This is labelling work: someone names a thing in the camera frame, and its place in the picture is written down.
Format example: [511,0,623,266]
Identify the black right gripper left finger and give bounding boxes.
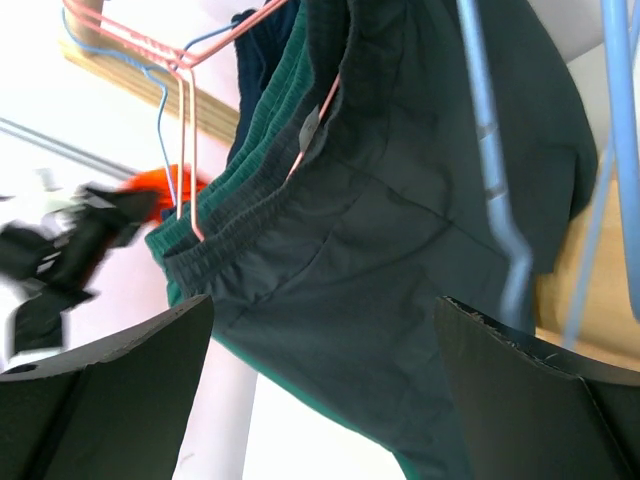
[1,296,214,480]

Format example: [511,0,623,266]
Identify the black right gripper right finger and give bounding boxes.
[434,297,639,480]

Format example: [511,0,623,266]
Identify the blue hanger of orange shorts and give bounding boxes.
[457,0,535,334]

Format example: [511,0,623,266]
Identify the orange mesh shorts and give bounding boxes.
[122,164,191,209]

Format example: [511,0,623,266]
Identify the black shorts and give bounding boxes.
[162,0,600,480]

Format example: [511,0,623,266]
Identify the teal green shorts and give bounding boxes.
[149,1,429,479]

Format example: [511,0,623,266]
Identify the pink hanger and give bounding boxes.
[74,0,341,244]
[62,0,289,236]

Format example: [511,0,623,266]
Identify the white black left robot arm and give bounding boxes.
[1,185,159,362]

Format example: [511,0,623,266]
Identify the light blue hanger far left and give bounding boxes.
[60,1,239,196]

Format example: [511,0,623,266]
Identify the navy blue shorts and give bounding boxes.
[227,1,301,164]

